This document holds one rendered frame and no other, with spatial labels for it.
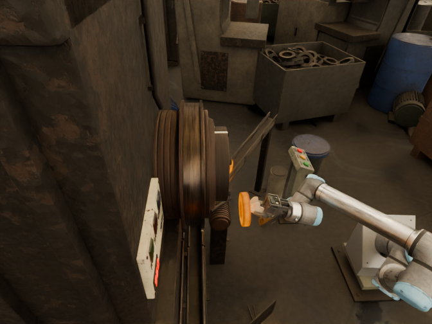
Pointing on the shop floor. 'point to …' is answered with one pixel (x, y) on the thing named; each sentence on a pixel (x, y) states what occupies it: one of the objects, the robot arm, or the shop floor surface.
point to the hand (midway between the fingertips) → (245, 206)
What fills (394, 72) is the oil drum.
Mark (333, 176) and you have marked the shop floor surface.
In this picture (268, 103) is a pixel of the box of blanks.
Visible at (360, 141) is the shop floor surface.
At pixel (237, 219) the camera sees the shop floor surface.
